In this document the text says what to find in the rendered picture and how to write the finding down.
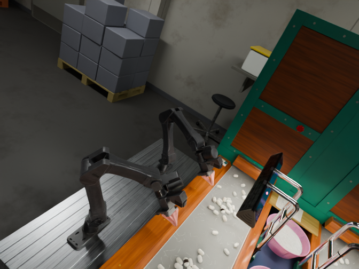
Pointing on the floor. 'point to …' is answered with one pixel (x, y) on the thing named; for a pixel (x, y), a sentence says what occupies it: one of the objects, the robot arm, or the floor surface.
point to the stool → (224, 102)
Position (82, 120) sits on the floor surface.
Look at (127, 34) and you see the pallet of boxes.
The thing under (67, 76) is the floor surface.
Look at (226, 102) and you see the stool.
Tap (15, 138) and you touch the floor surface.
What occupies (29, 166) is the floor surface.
